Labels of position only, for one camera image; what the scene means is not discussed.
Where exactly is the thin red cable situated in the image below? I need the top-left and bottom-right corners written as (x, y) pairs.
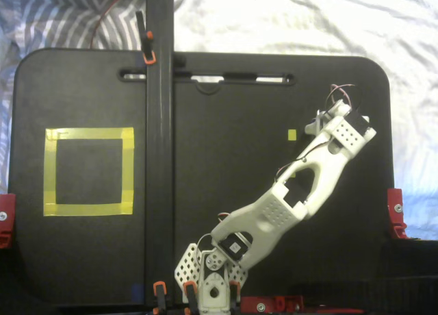
top-left (89, 0), bottom-right (146, 49)

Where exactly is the black flat rail bar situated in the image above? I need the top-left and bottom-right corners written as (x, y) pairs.
top-left (144, 0), bottom-right (176, 309)

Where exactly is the white grey patterned bedsheet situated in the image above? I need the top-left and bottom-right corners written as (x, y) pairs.
top-left (0, 0), bottom-right (438, 240)

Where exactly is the orange and black spring clamp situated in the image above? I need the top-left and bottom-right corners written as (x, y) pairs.
top-left (183, 281), bottom-right (200, 314)
top-left (153, 281), bottom-right (169, 315)
top-left (135, 10), bottom-right (188, 68)
top-left (228, 280), bottom-right (241, 309)

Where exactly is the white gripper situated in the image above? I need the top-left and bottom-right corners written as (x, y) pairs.
top-left (314, 99), bottom-right (354, 128)

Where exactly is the red white servo cable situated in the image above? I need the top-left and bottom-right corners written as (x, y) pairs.
top-left (326, 84), bottom-right (357, 108)

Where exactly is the yellow tape square outline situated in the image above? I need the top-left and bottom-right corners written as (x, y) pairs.
top-left (42, 126), bottom-right (135, 217)

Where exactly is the red post base bracket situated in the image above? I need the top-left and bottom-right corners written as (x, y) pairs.
top-left (240, 294), bottom-right (305, 313)

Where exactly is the red corner bracket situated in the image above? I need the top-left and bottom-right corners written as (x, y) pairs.
top-left (386, 188), bottom-right (409, 240)
top-left (0, 192), bottom-right (17, 250)

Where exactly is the black backdrop board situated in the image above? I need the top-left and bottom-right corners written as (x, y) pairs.
top-left (0, 239), bottom-right (438, 315)

